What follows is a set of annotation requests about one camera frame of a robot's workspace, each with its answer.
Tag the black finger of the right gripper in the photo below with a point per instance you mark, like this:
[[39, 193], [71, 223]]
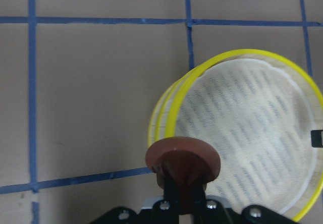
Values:
[[316, 138]]

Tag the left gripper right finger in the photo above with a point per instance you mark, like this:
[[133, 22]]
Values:
[[199, 198]]

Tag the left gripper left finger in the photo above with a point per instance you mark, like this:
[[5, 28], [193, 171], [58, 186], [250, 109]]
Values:
[[171, 199]]

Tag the brown bun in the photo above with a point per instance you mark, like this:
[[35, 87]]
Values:
[[187, 161]]

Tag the yellow steamer layer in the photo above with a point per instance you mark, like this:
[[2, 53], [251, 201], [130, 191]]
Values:
[[157, 113], [257, 109]]

